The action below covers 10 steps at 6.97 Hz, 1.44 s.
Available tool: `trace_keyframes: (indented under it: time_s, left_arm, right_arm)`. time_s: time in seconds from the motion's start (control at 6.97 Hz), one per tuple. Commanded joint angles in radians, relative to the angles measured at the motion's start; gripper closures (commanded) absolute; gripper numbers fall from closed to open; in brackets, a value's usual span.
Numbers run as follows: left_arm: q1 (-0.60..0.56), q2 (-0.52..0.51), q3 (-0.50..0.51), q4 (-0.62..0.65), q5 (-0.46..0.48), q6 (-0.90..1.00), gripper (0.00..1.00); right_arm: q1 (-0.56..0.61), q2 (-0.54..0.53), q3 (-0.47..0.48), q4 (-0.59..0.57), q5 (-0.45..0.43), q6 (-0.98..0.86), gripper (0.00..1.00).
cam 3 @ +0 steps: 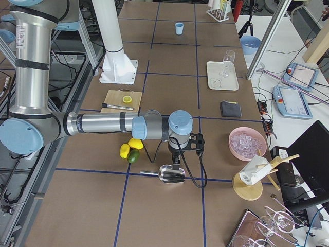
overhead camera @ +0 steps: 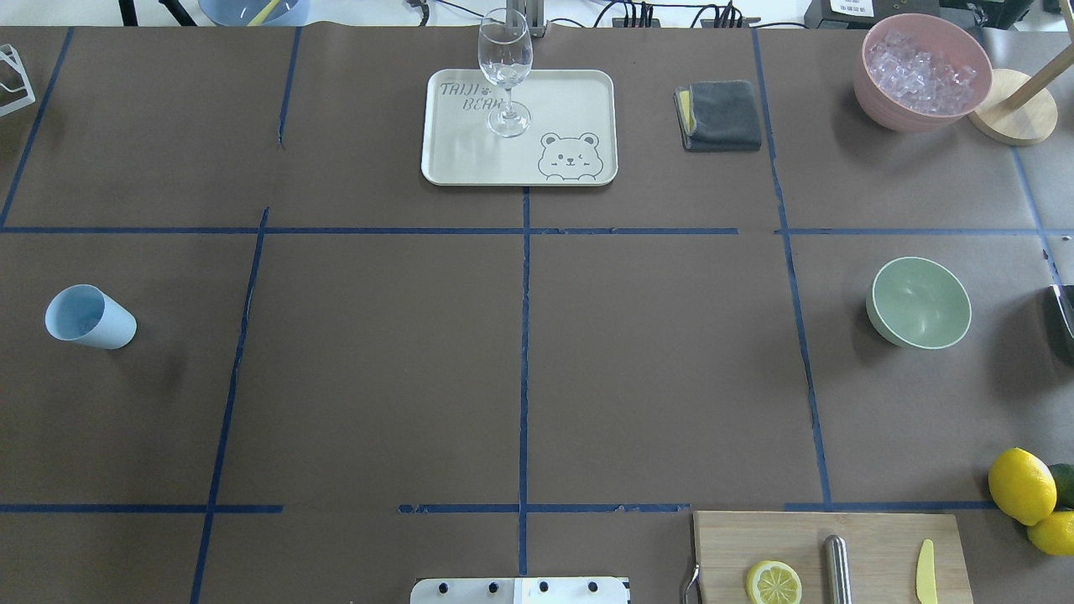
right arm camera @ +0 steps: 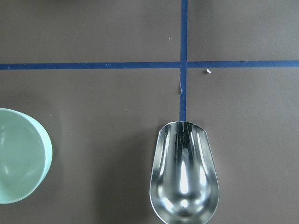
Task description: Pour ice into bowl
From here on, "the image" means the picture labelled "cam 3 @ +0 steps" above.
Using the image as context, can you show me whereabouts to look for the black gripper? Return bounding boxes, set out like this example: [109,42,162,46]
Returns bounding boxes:
[168,133,205,170]

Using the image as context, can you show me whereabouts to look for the light blue plastic cup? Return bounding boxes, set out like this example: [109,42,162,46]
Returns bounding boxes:
[175,22,184,36]

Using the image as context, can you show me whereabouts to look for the metal ice scoop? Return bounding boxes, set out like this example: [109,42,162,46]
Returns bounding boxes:
[140,165,186,184]

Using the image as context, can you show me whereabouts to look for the pink bowl of ice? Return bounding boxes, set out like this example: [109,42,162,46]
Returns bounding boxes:
[228,127,267,161]

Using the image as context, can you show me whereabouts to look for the green lime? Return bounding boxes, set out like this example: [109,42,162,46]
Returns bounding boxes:
[127,149,140,164]

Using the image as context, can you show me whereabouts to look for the yellow lemon upper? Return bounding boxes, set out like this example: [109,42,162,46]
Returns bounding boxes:
[128,138,144,150]

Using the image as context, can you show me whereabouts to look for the yellow lemon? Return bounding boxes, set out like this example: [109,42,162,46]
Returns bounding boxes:
[128,138,144,150]
[119,144,130,159]

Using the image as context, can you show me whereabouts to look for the yellow lemon lower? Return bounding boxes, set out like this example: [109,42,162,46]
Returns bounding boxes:
[119,144,130,159]

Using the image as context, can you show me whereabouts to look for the white box on stand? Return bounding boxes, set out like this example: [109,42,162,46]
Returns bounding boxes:
[239,155,272,186]

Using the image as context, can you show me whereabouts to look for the wooden cup stand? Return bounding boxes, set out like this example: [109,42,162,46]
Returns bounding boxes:
[232,154,299,201]

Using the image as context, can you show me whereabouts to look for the grey folded cloth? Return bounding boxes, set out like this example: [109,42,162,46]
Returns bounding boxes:
[220,101,242,117]

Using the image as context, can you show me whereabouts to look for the lemon half slice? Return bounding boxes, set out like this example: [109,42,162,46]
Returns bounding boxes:
[122,95,132,104]

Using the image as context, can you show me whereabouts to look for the wooden cutting board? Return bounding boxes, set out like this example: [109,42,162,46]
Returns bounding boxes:
[101,90,142,113]

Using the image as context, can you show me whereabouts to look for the steel muddler black tip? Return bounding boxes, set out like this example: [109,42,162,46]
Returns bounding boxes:
[102,103,134,111]

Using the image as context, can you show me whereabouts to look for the cream bear tray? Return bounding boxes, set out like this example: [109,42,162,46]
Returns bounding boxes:
[206,61,239,91]

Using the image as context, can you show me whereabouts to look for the hanging glasses on rack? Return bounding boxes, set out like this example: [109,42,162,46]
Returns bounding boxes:
[227,206,305,246]

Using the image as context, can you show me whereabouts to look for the clear wine glass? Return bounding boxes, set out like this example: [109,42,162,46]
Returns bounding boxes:
[220,49,235,78]

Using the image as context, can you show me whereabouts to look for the near blue teach pendant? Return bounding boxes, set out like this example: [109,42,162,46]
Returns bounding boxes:
[273,86,313,119]

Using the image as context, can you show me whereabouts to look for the blue teach pendant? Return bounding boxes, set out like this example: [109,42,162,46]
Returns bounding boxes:
[283,62,319,92]
[273,86,313,119]

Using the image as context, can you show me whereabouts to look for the black monitor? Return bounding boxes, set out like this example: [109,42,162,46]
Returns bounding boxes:
[287,120,328,212]

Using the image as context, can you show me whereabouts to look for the blue plastic basin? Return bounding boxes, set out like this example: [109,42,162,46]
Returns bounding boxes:
[240,36,261,55]

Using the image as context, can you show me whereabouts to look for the far blue teach pendant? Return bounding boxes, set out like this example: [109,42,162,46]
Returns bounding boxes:
[283,62,319,92]

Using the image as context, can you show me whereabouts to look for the black tripod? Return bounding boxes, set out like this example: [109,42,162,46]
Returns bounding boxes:
[238,0,258,38]

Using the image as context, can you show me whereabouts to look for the white pedestal column base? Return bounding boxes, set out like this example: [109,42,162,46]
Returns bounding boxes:
[92,0,138,85]

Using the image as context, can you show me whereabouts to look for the white wire rack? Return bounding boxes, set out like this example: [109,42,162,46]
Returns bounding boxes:
[206,0,231,23]

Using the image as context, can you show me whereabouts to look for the aluminium frame post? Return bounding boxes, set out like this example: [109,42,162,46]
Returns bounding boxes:
[246,0,291,80]

